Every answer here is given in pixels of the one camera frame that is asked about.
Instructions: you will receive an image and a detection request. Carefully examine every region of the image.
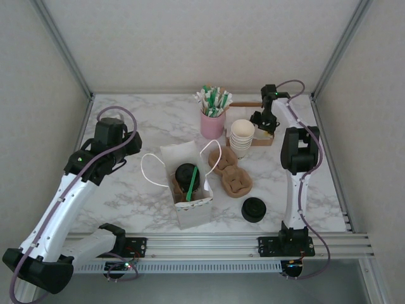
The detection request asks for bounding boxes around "green stirrer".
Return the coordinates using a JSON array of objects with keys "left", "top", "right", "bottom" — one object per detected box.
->
[
  {"left": 202, "top": 84, "right": 212, "bottom": 110},
  {"left": 220, "top": 91, "right": 234, "bottom": 114},
  {"left": 185, "top": 166, "right": 199, "bottom": 203},
  {"left": 211, "top": 87, "right": 221, "bottom": 115}
]

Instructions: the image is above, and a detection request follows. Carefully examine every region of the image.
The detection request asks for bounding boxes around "white paper carrier bag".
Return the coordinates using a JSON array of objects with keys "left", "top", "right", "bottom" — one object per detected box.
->
[{"left": 140, "top": 139, "right": 222, "bottom": 231}]

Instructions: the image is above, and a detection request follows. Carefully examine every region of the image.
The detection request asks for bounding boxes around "white napkin stack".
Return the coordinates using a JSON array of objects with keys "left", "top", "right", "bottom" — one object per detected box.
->
[{"left": 228, "top": 106, "right": 275, "bottom": 141}]

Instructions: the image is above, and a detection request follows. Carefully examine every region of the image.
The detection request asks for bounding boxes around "brown cardboard tray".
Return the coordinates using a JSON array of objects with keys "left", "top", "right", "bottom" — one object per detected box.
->
[{"left": 225, "top": 101, "right": 275, "bottom": 147}]

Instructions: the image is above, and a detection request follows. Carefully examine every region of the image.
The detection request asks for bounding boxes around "pink holder cup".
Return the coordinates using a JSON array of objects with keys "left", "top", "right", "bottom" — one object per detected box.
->
[{"left": 199, "top": 109, "right": 227, "bottom": 139}]

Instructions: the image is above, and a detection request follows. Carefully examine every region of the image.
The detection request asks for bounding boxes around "circuit board with green LED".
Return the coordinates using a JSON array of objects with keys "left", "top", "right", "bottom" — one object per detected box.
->
[
  {"left": 283, "top": 259, "right": 304, "bottom": 273},
  {"left": 106, "top": 261, "right": 140, "bottom": 273}
]

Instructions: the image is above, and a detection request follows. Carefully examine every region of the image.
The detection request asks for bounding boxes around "aluminium table side rail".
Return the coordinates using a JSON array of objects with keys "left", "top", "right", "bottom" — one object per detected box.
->
[
  {"left": 71, "top": 94, "right": 95, "bottom": 149},
  {"left": 310, "top": 96, "right": 355, "bottom": 234}
]

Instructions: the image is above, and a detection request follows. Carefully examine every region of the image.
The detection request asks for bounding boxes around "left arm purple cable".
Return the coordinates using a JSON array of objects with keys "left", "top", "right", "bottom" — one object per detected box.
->
[{"left": 9, "top": 106, "right": 143, "bottom": 304}]

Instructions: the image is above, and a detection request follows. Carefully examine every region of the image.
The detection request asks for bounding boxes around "aluminium frame post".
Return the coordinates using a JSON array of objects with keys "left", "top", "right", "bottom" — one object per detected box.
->
[
  {"left": 33, "top": 0, "right": 95, "bottom": 99},
  {"left": 310, "top": 0, "right": 380, "bottom": 99}
]

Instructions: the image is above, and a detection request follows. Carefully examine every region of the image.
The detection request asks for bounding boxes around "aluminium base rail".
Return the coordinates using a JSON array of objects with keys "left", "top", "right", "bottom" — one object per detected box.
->
[{"left": 63, "top": 233, "right": 376, "bottom": 261}]

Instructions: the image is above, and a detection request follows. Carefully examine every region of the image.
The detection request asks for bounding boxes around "grey slotted cable duct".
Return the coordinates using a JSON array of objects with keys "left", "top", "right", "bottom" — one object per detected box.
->
[{"left": 74, "top": 261, "right": 282, "bottom": 274}]

